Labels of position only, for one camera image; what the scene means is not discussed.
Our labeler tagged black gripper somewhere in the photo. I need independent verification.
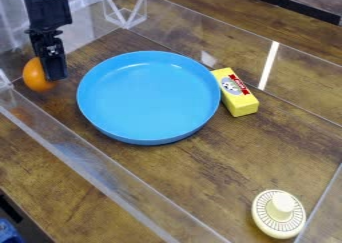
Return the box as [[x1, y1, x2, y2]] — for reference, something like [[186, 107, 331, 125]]
[[25, 0, 73, 81]]

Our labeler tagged orange ball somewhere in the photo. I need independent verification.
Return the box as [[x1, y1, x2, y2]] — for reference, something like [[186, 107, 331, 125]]
[[23, 57, 58, 92]]

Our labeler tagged blue round tray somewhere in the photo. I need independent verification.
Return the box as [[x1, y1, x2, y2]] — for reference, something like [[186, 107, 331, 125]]
[[77, 51, 221, 145]]

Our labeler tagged yellow butter block toy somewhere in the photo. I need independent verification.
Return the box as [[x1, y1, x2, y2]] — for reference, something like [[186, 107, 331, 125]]
[[213, 68, 260, 117]]

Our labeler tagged blue object at corner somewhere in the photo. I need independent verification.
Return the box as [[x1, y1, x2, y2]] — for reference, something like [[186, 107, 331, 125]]
[[0, 219, 25, 243]]

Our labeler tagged cream round knob lid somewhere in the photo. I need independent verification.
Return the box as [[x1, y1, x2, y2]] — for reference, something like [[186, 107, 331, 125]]
[[252, 189, 307, 239]]

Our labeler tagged clear acrylic enclosure wall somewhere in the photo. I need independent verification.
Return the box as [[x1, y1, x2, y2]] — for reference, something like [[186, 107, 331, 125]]
[[0, 0, 342, 243]]

